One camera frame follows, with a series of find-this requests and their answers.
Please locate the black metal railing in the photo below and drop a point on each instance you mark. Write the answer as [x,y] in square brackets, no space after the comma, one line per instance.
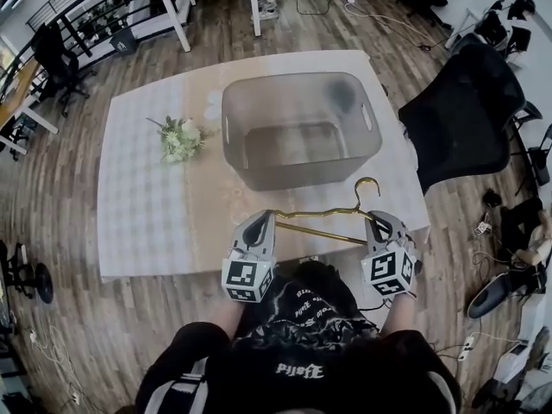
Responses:
[75,35]

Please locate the large black mesh office chair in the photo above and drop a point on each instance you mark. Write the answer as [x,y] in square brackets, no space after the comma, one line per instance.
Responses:
[461,110]

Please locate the gold metal clothes hanger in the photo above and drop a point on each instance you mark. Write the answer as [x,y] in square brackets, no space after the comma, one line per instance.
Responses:
[366,180]

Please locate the person's right forearm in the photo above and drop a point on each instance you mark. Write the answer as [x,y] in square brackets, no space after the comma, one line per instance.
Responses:
[397,313]

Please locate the person's left forearm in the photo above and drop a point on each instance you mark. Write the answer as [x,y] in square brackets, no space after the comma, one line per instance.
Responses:
[228,317]

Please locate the dark trash bin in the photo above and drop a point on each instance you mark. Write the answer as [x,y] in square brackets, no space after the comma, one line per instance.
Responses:
[124,43]

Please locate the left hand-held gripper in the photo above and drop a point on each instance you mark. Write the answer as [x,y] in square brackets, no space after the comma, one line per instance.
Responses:
[243,274]

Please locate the row of potted plants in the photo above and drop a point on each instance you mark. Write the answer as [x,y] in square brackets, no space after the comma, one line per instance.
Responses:
[101,15]

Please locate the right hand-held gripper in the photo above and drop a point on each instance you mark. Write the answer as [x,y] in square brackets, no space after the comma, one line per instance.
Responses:
[388,270]

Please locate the white artificial flower bouquet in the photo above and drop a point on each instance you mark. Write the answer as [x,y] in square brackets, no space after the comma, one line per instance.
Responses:
[179,142]

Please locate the translucent grey plastic bin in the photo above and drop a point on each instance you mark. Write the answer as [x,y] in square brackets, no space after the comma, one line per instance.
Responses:
[276,102]

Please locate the black bag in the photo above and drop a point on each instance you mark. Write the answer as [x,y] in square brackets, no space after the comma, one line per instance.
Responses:
[517,227]

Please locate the person's black printed clothing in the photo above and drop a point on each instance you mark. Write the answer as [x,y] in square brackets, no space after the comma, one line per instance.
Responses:
[302,382]

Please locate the white checked tablecloth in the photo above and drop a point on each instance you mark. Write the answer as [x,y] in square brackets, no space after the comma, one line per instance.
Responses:
[151,214]

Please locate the white power strip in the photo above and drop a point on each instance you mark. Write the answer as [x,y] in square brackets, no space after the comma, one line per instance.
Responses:
[466,347]

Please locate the black round floor base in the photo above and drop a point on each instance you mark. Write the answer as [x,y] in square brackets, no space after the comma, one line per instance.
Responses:
[43,283]

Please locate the black and white floor device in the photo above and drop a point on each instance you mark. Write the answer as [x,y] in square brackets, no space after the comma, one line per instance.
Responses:
[496,296]

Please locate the black folding chair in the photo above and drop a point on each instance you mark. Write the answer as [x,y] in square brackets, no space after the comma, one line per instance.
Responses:
[541,153]
[519,37]
[491,26]

